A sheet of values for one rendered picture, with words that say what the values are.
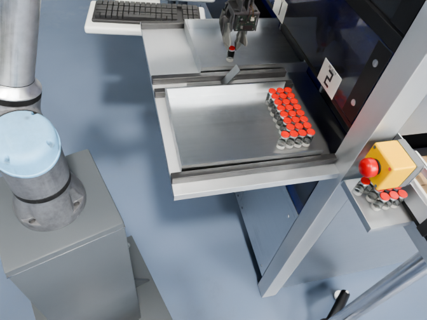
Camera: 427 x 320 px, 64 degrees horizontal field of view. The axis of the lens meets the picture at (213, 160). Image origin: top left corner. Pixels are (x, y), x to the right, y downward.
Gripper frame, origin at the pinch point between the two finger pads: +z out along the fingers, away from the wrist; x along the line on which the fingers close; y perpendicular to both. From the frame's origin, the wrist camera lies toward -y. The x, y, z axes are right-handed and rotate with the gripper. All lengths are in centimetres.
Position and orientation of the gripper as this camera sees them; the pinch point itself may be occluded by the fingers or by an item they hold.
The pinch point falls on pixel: (231, 44)
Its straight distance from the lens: 108.5
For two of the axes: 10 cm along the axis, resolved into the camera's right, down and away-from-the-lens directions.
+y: 2.3, 7.7, -6.0
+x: 9.7, -1.1, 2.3
